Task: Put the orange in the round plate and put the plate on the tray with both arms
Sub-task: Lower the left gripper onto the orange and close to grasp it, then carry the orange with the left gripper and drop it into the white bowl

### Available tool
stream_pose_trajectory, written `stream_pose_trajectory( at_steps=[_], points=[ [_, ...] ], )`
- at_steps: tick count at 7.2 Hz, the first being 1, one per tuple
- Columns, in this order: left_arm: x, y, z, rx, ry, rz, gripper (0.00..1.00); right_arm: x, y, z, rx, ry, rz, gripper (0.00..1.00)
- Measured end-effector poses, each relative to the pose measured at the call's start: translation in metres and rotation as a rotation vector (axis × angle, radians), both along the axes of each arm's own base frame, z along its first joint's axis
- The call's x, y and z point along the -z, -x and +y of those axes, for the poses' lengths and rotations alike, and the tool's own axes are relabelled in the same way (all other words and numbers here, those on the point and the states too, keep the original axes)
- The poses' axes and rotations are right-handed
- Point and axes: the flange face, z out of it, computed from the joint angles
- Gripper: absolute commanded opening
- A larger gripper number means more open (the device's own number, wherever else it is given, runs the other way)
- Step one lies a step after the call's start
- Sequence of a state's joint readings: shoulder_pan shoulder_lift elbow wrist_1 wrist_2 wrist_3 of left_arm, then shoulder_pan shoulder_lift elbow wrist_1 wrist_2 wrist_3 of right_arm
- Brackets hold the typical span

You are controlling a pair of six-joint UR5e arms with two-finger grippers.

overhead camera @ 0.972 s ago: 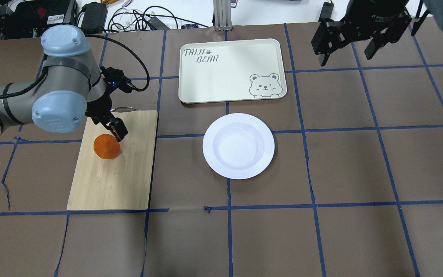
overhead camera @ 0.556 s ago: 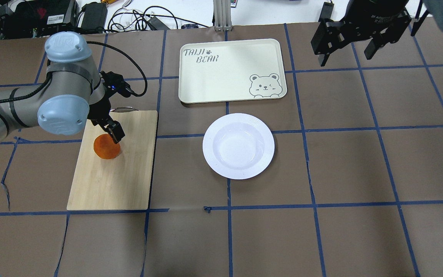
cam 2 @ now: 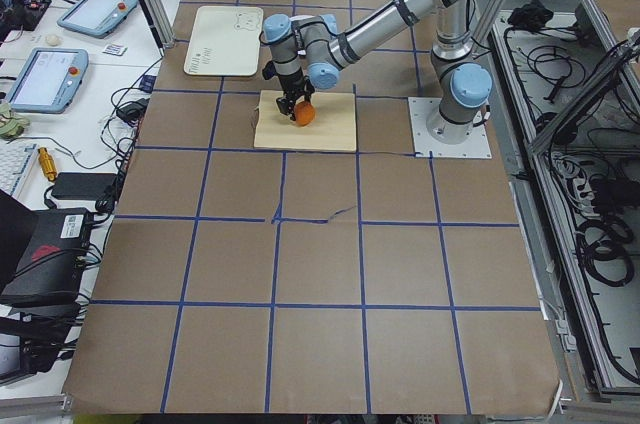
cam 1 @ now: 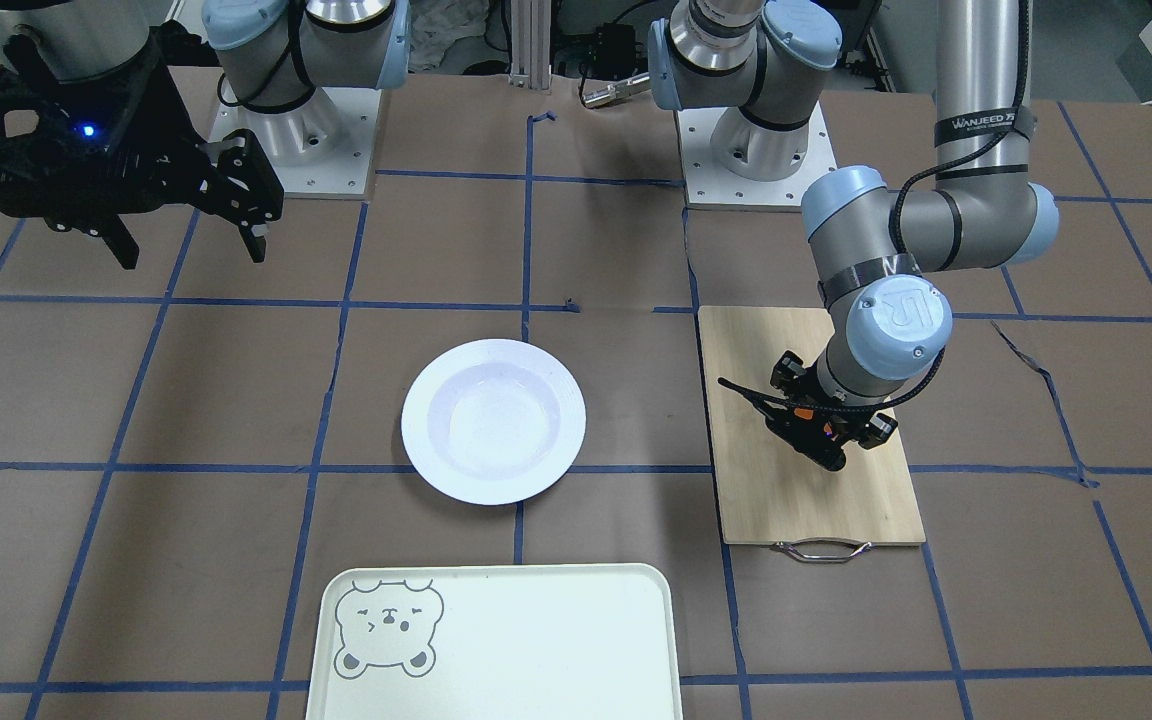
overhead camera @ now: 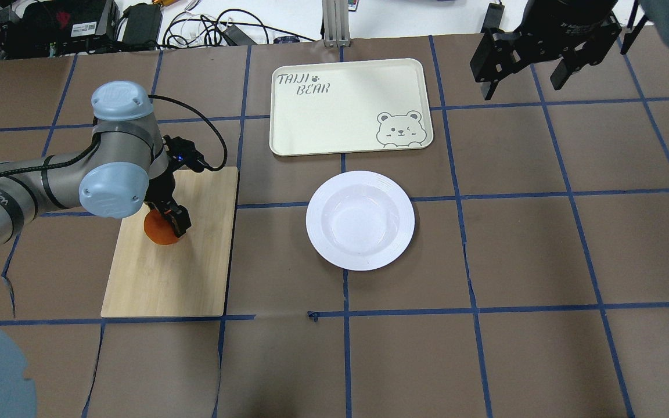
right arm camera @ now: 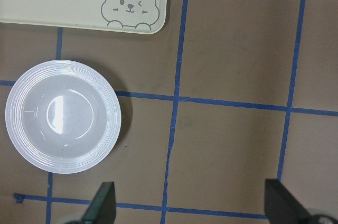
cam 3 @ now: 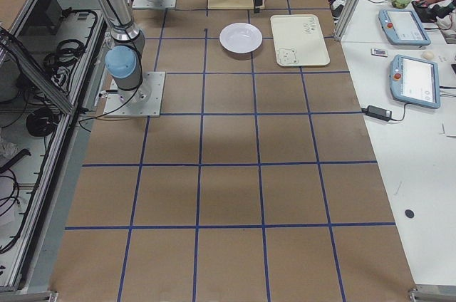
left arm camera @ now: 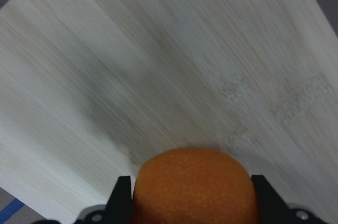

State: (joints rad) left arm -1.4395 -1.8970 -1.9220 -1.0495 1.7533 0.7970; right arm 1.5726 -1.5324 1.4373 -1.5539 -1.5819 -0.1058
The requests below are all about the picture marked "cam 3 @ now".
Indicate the white round plate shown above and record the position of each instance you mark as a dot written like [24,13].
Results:
[240,38]

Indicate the cream bear tray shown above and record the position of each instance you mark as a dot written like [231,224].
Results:
[298,40]

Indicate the small printed card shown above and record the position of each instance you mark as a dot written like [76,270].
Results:
[379,52]

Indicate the far blue teach pendant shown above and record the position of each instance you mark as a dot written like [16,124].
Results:
[403,28]

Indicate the blue teach pendant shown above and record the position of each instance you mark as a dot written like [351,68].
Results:
[403,28]
[415,81]

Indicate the black power adapter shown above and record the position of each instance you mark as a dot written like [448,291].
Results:
[377,113]

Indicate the near blue teach pendant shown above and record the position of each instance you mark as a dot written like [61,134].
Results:
[415,81]

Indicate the small white ball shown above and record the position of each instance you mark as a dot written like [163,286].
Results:
[428,55]

